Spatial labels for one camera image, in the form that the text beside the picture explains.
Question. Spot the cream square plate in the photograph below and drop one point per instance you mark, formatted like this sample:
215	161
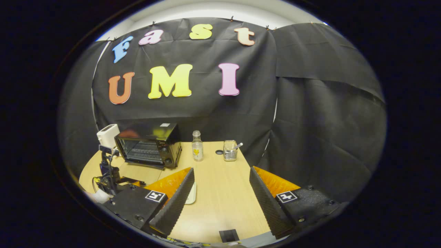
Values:
191	196

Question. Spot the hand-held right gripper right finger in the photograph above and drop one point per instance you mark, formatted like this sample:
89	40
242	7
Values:
267	206

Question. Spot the white toaster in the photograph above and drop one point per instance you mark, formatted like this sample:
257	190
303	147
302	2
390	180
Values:
107	134

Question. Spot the small black box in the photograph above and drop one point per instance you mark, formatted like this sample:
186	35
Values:
229	236

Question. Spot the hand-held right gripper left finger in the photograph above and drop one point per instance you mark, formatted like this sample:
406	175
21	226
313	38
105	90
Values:
175	206

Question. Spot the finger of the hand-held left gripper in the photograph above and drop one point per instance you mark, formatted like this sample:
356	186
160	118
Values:
129	180

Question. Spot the black electric oven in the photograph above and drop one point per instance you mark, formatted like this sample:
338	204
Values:
168	137

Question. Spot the clear plastic bottle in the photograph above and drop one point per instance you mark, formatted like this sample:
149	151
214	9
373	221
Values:
197	153

